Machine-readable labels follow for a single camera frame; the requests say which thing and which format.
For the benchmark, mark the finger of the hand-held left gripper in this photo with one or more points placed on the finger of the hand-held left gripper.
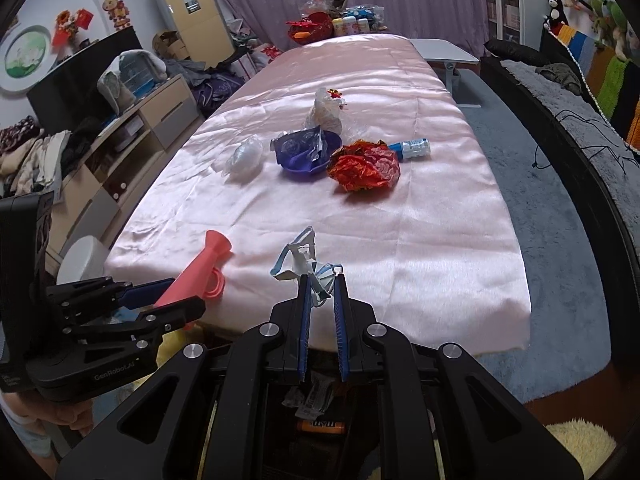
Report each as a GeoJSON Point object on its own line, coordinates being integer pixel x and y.
{"type": "Point", "coordinates": [145, 291]}
{"type": "Point", "coordinates": [170, 312]}

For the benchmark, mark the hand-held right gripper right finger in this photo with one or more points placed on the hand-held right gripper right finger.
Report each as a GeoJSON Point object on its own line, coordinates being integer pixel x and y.
{"type": "Point", "coordinates": [341, 330]}

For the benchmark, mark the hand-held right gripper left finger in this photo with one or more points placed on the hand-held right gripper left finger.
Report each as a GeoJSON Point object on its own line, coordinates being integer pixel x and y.
{"type": "Point", "coordinates": [303, 330]}

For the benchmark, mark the pink plastic horn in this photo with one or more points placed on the pink plastic horn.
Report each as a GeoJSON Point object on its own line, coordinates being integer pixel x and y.
{"type": "Point", "coordinates": [200, 270]}

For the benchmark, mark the blue face mask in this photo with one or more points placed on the blue face mask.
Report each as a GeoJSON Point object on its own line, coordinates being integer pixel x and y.
{"type": "Point", "coordinates": [300, 255]}

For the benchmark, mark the black trash bin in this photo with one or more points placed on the black trash bin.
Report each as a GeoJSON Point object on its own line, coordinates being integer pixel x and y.
{"type": "Point", "coordinates": [320, 452]}

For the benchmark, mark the purple plastic bowl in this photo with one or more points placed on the purple plastic bowl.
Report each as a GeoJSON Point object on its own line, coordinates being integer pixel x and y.
{"type": "Point", "coordinates": [300, 167]}

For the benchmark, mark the red foil bag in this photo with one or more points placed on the red foil bag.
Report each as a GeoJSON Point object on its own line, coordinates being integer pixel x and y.
{"type": "Point", "coordinates": [365, 167]}

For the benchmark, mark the clear plastic bag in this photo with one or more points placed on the clear plastic bag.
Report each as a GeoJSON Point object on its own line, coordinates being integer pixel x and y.
{"type": "Point", "coordinates": [245, 157]}

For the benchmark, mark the silver foil wrapper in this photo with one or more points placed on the silver foil wrapper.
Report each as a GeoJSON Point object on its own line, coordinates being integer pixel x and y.
{"type": "Point", "coordinates": [300, 142]}

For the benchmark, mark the small bottle blue cap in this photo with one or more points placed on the small bottle blue cap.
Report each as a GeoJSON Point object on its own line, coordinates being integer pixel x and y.
{"type": "Point", "coordinates": [415, 148]}

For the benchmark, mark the white plastic bag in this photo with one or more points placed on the white plastic bag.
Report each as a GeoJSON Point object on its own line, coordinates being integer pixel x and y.
{"type": "Point", "coordinates": [325, 117]}

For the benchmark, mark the small red candy wrapper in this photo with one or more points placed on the small red candy wrapper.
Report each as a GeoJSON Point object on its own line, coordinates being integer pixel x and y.
{"type": "Point", "coordinates": [334, 94]}

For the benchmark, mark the person's left hand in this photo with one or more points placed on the person's left hand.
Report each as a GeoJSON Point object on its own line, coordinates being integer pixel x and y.
{"type": "Point", "coordinates": [70, 417]}

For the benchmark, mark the white round appliance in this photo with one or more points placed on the white round appliance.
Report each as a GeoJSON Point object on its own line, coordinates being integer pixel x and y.
{"type": "Point", "coordinates": [82, 260]}

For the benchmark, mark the crumpled paper wrapper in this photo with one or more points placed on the crumpled paper wrapper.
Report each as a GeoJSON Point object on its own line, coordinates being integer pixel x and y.
{"type": "Point", "coordinates": [310, 400]}

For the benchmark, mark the pink satin cloth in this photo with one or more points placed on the pink satin cloth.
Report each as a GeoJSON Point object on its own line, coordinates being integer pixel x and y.
{"type": "Point", "coordinates": [400, 260]}

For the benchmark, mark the orange packet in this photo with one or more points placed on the orange packet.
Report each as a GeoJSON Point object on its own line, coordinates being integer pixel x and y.
{"type": "Point", "coordinates": [320, 426]}

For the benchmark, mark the pile of clothes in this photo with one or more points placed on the pile of clothes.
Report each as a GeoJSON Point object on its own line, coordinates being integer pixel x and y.
{"type": "Point", "coordinates": [30, 155]}

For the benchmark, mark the wooden television cabinet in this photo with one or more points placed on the wooden television cabinet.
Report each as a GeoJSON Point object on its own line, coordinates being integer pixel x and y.
{"type": "Point", "coordinates": [165, 105]}

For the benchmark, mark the grey carpet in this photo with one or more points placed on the grey carpet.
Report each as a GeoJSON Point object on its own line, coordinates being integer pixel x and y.
{"type": "Point", "coordinates": [540, 260]}

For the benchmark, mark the purple bag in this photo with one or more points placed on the purple bag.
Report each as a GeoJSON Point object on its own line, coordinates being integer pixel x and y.
{"type": "Point", "coordinates": [217, 90]}

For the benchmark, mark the blue cage with cloth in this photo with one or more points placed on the blue cage with cloth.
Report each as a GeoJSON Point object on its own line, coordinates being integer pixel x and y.
{"type": "Point", "coordinates": [132, 72]}

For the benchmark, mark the black television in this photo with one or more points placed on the black television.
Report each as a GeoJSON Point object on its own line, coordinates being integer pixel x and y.
{"type": "Point", "coordinates": [75, 80]}

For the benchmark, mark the grey clothes heap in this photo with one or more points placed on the grey clothes heap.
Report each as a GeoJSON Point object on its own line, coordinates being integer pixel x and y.
{"type": "Point", "coordinates": [185, 70]}

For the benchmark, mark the cardboard box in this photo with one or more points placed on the cardboard box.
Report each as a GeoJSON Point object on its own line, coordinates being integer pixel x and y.
{"type": "Point", "coordinates": [170, 45]}

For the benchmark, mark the black sofa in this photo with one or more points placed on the black sofa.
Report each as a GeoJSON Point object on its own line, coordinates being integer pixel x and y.
{"type": "Point", "coordinates": [565, 195]}

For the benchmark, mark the red and white bag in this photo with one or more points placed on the red and white bag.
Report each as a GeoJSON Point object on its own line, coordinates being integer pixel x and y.
{"type": "Point", "coordinates": [265, 57]}

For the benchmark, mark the red flags with sunflower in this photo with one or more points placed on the red flags with sunflower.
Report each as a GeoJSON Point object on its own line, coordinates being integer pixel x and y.
{"type": "Point", "coordinates": [70, 25]}

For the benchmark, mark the hanging doll ornament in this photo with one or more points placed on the hanging doll ornament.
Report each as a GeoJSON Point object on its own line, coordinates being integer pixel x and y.
{"type": "Point", "coordinates": [117, 10]}

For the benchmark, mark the yellow standing air conditioner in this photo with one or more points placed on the yellow standing air conditioner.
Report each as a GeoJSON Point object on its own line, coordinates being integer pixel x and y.
{"type": "Point", "coordinates": [192, 10]}

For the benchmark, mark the white side table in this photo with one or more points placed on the white side table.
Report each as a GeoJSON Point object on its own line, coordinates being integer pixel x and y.
{"type": "Point", "coordinates": [442, 50]}

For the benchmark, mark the red basket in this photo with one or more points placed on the red basket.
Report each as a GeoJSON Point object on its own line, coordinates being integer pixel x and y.
{"type": "Point", "coordinates": [312, 27]}

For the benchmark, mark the grey fleece blanket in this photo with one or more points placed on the grey fleece blanket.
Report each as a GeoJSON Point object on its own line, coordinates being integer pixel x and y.
{"type": "Point", "coordinates": [575, 125]}

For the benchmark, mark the clear plastic container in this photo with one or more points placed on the clear plastic container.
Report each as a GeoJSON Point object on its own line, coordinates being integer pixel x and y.
{"type": "Point", "coordinates": [367, 12]}

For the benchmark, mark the dark cloth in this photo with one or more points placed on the dark cloth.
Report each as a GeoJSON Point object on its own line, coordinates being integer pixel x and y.
{"type": "Point", "coordinates": [560, 77]}

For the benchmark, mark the striped crocheted blanket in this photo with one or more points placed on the striped crocheted blanket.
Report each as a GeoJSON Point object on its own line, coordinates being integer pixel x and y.
{"type": "Point", "coordinates": [607, 85]}

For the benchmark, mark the white bookcase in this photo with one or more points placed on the white bookcase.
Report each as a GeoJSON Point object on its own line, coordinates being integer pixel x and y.
{"type": "Point", "coordinates": [505, 0]}

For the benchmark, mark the black cat plush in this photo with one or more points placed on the black cat plush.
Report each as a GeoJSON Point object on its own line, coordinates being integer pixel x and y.
{"type": "Point", "coordinates": [555, 10]}

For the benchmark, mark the row of plush toys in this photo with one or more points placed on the row of plush toys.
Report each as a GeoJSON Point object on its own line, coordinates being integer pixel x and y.
{"type": "Point", "coordinates": [605, 10]}

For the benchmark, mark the round lotus wall picture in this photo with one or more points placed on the round lotus wall picture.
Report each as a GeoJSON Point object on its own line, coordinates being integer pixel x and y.
{"type": "Point", "coordinates": [22, 57]}

